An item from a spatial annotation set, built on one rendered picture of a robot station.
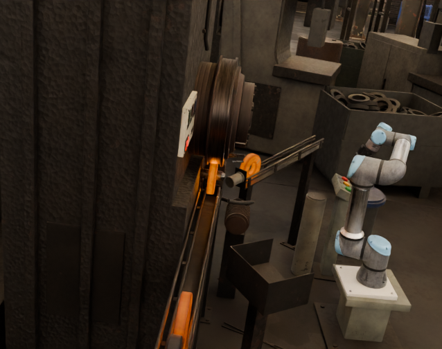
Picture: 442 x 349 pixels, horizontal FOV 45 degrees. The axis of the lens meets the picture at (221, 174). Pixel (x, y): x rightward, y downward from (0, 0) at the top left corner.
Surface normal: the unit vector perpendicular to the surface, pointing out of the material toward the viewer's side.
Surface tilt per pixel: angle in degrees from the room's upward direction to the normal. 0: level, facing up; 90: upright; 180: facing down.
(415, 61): 90
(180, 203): 0
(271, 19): 90
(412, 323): 0
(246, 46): 90
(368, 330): 90
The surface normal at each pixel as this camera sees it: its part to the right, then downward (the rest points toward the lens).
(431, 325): 0.12, -0.92
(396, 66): -0.96, -0.01
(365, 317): 0.02, 0.38
